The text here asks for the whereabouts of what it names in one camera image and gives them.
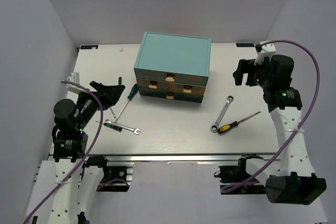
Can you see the small black-green precision screwdriver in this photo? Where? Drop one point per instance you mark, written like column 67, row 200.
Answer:
column 108, row 123

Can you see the blue corner label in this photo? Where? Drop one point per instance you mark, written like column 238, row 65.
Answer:
column 88, row 47
column 243, row 45

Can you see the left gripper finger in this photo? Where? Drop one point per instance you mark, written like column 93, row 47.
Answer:
column 110, row 90
column 98, row 87

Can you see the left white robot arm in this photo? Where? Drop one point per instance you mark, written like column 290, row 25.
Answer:
column 77, row 176

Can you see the silver open-end combination wrench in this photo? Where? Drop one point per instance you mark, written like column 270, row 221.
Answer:
column 136, row 131

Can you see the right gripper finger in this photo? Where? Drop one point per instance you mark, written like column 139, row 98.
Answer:
column 246, row 79
column 239, row 72

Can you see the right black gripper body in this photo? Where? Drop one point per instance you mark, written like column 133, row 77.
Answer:
column 260, row 71

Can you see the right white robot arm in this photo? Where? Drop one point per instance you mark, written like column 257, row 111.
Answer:
column 296, row 181

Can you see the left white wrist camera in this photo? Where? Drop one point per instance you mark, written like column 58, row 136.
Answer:
column 74, row 80

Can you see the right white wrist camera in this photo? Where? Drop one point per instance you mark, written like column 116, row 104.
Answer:
column 264, row 49

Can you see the yellow-black handled screwdriver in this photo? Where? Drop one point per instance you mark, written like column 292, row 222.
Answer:
column 226, row 128

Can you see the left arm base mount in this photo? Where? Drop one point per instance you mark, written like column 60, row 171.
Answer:
column 114, row 176

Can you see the teal drawer cabinet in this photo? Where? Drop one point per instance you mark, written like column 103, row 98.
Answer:
column 174, row 53

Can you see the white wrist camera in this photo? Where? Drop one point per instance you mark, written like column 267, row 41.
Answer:
column 264, row 49
column 74, row 80

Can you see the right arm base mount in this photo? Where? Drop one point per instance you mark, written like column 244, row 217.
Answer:
column 236, row 174

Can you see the right blue corner label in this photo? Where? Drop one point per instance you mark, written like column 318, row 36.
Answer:
column 243, row 45

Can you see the large green-handled screwdriver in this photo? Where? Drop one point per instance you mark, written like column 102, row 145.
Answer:
column 131, row 95

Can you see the silver ratcheting ring wrench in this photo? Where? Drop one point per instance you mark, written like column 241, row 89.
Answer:
column 215, row 125

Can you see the left blue corner label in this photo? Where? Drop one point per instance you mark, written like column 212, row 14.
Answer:
column 88, row 47

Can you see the aluminium table edge rail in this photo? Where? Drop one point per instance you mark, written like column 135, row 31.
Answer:
column 215, row 158

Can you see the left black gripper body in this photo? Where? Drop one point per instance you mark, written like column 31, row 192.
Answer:
column 104, row 101

